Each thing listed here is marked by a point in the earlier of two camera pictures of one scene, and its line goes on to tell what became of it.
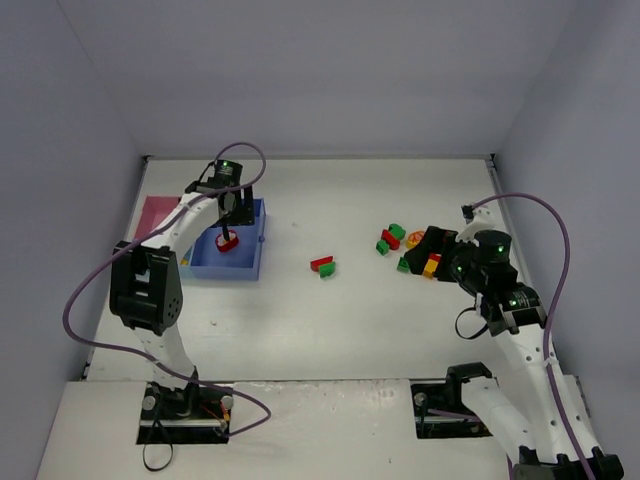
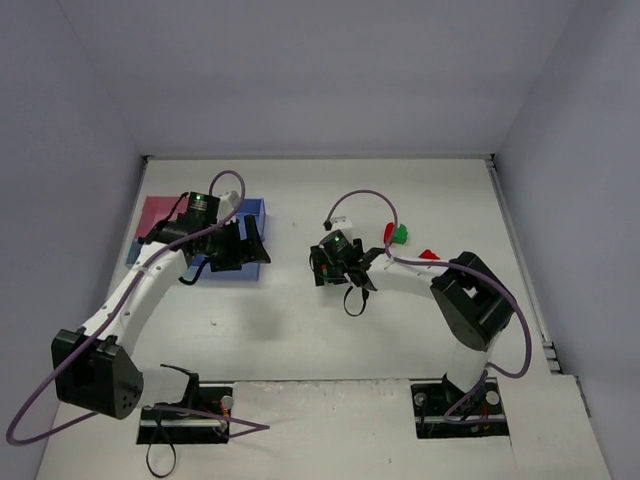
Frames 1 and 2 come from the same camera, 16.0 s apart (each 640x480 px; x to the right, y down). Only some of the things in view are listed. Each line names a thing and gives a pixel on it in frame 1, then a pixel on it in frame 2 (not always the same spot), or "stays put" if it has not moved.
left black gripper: x=240 y=216 -> x=232 y=245
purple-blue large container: x=239 y=263 stays put
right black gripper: x=444 y=255 -> x=324 y=266
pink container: x=155 y=208 stays put
